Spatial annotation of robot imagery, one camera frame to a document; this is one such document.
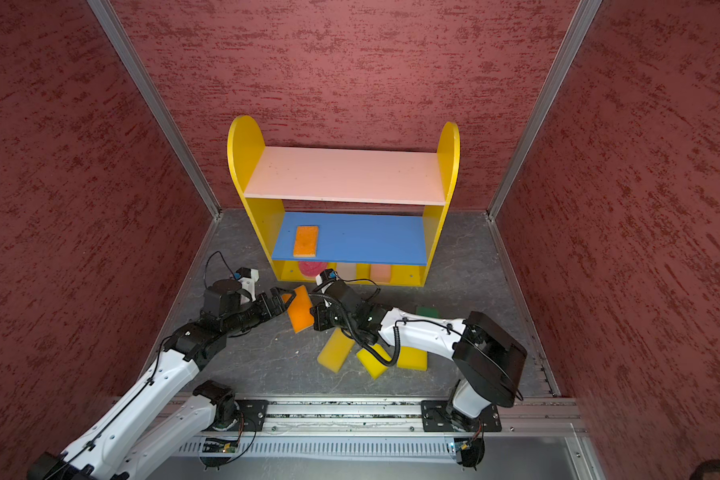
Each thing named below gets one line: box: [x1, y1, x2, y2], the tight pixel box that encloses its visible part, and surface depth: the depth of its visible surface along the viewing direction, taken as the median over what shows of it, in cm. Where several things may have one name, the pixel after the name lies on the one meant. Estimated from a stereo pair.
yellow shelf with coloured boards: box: [228, 116, 461, 287], surface depth 79 cm
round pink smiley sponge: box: [300, 261, 326, 276], surface depth 100 cm
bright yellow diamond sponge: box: [356, 343, 393, 379], surface depth 83 cm
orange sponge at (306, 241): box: [294, 226, 319, 258], surface depth 94 cm
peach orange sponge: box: [371, 264, 391, 283], surface depth 102 cm
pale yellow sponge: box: [317, 327, 355, 374], surface depth 85 cm
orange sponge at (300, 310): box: [287, 285, 314, 334], surface depth 81 cm
